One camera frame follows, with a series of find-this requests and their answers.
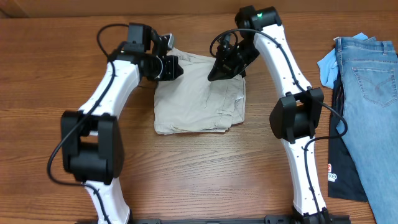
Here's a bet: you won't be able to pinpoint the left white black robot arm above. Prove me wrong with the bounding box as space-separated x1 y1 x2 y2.
47 23 183 223

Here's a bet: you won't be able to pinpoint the dark navy garment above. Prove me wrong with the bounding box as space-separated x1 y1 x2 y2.
328 77 368 202

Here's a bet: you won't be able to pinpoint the light blue shirt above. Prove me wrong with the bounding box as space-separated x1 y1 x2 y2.
317 32 377 90

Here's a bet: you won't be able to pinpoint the blue denim jeans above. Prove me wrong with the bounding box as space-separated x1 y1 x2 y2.
335 37 397 223

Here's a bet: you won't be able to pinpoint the beige shorts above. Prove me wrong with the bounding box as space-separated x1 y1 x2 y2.
154 49 246 135

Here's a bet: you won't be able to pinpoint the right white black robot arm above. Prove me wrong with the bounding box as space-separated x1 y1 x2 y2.
208 6 331 223

